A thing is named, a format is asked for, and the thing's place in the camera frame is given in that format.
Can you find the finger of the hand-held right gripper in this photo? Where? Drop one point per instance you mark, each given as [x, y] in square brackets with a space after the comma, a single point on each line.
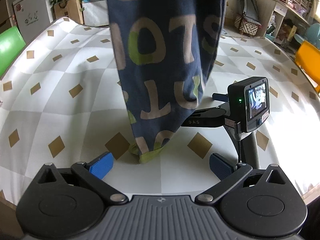
[220, 96]

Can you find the brown cardboard box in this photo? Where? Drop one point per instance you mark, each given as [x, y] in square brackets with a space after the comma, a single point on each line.
[70, 10]

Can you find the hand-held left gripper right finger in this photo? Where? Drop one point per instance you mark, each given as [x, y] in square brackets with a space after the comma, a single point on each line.
[220, 167]

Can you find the blue letter-print pants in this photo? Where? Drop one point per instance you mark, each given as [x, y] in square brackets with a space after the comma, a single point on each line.
[162, 55]

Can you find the pale blue chair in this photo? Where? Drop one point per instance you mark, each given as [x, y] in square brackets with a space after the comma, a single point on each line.
[312, 31]

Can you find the grey refrigerator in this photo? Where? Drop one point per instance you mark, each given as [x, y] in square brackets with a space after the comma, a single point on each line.
[5, 12]

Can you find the yellow plastic chair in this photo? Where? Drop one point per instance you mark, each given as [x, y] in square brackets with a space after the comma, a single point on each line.
[308, 57]

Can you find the cloth-covered side table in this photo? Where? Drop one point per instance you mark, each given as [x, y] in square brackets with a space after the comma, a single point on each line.
[96, 12]

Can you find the green plastic chair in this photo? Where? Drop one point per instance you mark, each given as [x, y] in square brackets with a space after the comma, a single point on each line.
[10, 47]

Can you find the white storage shelf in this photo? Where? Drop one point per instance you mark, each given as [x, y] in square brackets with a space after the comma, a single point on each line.
[277, 7]

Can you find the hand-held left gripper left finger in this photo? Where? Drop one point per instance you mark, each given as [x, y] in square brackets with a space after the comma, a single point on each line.
[101, 165]

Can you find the white chest freezer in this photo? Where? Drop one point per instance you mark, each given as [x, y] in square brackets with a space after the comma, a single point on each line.
[32, 17]

